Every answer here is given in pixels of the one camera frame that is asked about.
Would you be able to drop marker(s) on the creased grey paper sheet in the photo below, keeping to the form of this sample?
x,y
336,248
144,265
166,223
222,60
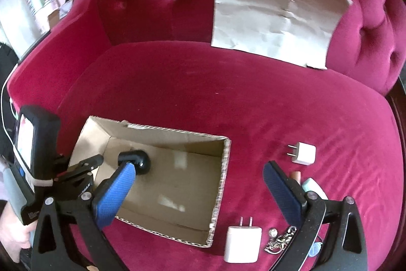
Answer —
x,y
269,13

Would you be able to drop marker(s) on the dark cloth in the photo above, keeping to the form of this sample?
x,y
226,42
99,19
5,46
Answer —
x,y
6,55

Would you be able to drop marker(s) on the small brown cardboard box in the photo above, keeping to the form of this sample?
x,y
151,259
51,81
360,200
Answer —
x,y
53,18

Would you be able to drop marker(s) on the large white charger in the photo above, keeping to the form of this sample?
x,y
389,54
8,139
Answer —
x,y
242,244

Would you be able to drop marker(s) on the small white charger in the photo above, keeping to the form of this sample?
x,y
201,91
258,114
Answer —
x,y
304,154

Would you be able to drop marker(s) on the dark wooden bed frame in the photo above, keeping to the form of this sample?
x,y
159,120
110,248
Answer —
x,y
396,106

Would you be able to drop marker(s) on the red velvet tufted sofa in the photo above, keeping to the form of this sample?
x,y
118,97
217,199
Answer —
x,y
190,83

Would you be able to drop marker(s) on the person's left hand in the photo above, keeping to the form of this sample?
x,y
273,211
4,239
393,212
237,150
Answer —
x,y
11,228

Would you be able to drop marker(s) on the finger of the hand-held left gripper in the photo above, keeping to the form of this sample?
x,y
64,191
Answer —
x,y
84,164

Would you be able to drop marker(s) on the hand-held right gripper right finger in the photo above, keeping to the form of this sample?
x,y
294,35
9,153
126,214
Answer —
x,y
282,191

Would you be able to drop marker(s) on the brown lipstick tube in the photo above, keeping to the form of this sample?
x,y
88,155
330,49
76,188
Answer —
x,y
297,176

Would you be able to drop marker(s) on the mint green tube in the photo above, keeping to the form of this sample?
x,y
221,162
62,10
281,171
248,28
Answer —
x,y
312,187

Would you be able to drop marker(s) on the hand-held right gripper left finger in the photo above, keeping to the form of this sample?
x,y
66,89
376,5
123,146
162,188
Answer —
x,y
114,191

